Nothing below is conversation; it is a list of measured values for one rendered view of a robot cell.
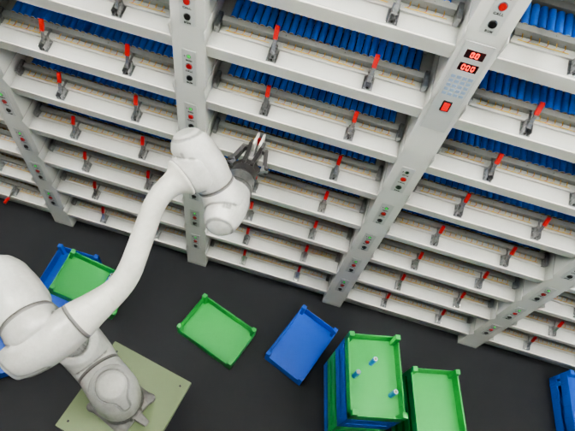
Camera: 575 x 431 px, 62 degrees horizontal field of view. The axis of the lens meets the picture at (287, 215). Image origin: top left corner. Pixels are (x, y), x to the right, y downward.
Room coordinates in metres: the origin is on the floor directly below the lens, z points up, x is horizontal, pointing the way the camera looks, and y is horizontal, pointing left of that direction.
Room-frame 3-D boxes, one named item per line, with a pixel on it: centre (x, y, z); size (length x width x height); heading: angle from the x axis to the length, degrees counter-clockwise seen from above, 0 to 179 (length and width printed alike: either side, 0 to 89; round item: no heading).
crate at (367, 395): (0.57, -0.47, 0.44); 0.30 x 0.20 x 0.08; 10
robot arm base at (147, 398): (0.28, 0.40, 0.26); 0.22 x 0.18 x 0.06; 68
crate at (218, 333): (0.71, 0.18, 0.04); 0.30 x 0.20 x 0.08; 69
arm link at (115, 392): (0.30, 0.43, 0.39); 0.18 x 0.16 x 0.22; 55
